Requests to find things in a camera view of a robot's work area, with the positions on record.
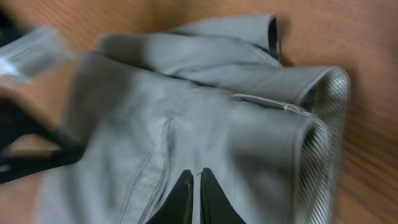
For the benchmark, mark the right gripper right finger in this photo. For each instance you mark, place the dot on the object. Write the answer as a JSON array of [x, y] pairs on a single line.
[[215, 206]]

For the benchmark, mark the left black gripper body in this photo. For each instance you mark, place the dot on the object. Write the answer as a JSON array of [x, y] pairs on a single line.
[[16, 124]]

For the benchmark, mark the grey shorts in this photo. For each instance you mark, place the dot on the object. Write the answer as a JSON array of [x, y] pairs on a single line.
[[211, 94]]

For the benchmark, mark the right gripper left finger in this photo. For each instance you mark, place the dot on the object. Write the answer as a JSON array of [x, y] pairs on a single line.
[[178, 206]]

